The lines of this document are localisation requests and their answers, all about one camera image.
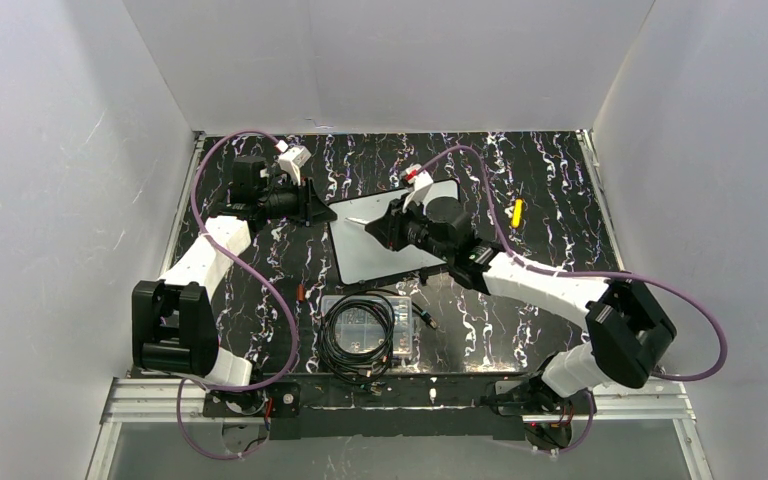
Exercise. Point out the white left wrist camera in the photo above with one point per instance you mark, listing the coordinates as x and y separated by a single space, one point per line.
291 162

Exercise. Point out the clear plastic parts box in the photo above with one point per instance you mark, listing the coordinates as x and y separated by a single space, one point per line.
366 321

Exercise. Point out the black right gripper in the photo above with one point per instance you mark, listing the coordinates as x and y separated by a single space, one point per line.
390 226

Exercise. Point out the aluminium front rail frame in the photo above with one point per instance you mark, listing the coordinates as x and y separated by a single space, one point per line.
154 399

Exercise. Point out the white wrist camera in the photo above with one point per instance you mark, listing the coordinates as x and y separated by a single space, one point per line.
291 162
419 183

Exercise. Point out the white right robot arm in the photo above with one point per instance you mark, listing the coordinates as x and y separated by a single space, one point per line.
628 330

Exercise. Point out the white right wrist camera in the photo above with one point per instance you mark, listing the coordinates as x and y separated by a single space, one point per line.
419 183

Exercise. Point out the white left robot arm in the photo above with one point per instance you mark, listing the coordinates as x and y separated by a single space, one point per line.
173 326

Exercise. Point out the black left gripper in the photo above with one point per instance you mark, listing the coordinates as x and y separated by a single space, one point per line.
305 202

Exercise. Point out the small white whiteboard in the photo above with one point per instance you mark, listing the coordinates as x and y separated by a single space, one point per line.
359 258

